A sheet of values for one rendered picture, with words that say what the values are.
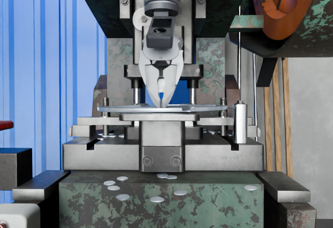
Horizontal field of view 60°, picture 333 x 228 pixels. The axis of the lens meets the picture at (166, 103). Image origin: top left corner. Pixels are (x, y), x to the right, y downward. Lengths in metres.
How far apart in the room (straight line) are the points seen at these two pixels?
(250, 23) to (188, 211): 0.60
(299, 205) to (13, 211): 0.47
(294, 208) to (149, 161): 0.28
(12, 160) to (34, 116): 1.51
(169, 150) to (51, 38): 1.61
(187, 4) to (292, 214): 0.50
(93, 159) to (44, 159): 1.45
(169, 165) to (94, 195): 0.16
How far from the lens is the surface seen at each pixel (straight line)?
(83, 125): 0.80
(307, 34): 0.72
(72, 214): 0.62
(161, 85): 0.76
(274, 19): 0.96
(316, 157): 2.20
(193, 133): 0.72
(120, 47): 0.99
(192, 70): 0.72
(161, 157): 0.62
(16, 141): 2.19
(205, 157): 0.65
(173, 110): 0.52
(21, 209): 0.55
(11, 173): 0.62
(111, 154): 0.66
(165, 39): 0.51
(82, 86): 2.00
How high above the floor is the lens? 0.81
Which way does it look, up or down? 1 degrees down
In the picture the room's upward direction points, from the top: straight up
